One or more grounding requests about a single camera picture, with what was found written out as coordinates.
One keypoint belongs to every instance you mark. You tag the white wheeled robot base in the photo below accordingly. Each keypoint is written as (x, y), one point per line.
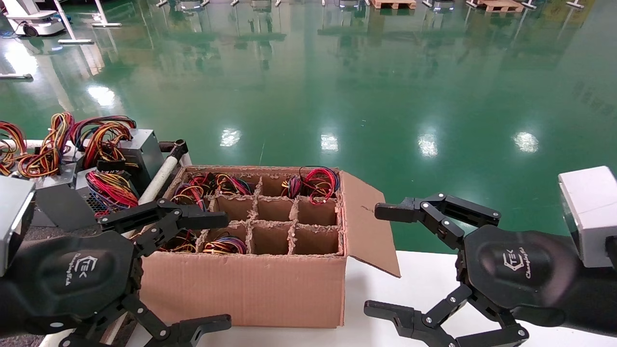
(36, 24)

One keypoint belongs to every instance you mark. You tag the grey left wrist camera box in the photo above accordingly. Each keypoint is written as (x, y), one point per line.
(13, 217)

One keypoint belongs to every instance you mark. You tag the white stand foot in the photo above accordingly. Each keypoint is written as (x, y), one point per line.
(576, 4)

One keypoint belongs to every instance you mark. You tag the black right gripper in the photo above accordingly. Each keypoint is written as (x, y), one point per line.
(520, 270)

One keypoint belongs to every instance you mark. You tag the white stand leg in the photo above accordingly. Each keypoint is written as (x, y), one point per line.
(72, 38)
(103, 21)

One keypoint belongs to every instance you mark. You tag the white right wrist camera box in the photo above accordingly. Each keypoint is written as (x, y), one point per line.
(590, 212)

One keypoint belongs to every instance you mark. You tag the long white pipe rail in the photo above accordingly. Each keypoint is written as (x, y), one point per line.
(166, 173)

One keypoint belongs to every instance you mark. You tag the short white pipe rail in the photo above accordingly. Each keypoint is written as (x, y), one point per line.
(33, 143)

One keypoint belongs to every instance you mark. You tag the white floor bar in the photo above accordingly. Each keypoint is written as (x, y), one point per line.
(17, 76)

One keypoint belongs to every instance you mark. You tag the black pipe clamp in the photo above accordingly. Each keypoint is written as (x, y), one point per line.
(179, 147)

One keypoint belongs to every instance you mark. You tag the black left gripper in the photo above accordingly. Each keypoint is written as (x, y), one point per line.
(72, 274)

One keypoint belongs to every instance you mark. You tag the brown cardboard box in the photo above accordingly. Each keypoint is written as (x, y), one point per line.
(250, 289)

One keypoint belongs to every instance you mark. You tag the cardboard cell divider grid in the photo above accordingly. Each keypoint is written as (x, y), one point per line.
(270, 222)

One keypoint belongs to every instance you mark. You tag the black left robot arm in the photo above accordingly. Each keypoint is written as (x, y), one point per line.
(5, 303)

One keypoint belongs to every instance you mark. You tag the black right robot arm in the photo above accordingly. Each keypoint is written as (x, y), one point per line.
(597, 299)

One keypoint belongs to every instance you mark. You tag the grey power supply black connector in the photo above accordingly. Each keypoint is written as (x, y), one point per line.
(147, 154)

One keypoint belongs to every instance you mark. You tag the wooden pallet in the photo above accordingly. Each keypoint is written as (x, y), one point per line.
(501, 6)
(393, 4)

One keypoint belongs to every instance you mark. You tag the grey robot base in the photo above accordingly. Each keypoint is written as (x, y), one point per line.
(443, 5)

